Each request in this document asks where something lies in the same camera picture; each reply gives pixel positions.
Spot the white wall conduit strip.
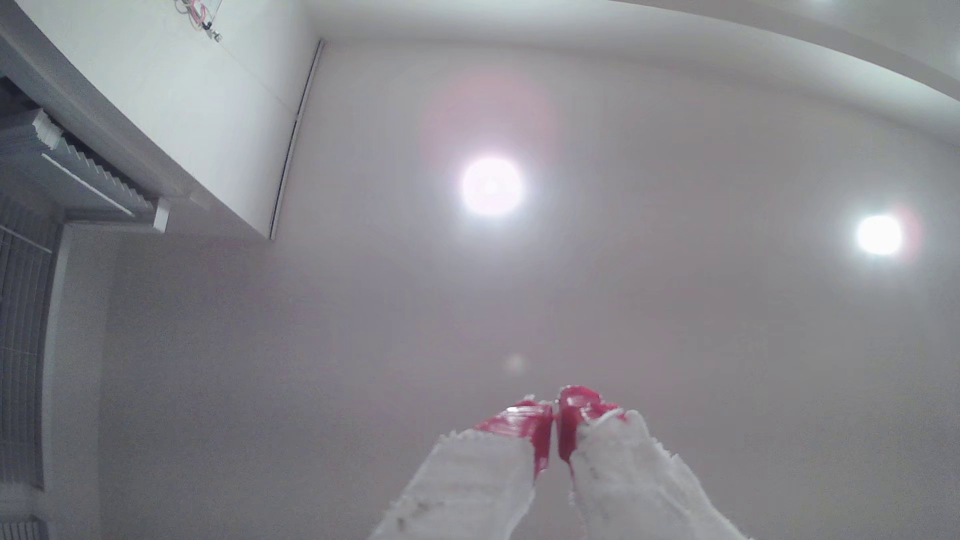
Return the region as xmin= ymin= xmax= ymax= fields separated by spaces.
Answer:
xmin=267 ymin=39 xmax=326 ymax=241

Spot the white pleated blind headrail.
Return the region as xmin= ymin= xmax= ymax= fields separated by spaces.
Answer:
xmin=0 ymin=107 xmax=172 ymax=235

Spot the bundle of coloured wires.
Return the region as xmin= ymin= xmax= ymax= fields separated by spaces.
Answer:
xmin=174 ymin=0 xmax=225 ymax=43

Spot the grey window blind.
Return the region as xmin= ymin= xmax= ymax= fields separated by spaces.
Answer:
xmin=0 ymin=191 xmax=63 ymax=489

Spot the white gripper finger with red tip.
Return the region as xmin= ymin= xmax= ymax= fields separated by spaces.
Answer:
xmin=557 ymin=385 xmax=753 ymax=540
xmin=367 ymin=397 xmax=555 ymax=540

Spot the round ceiling light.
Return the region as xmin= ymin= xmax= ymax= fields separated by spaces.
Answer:
xmin=856 ymin=213 xmax=906 ymax=258
xmin=459 ymin=154 xmax=526 ymax=220

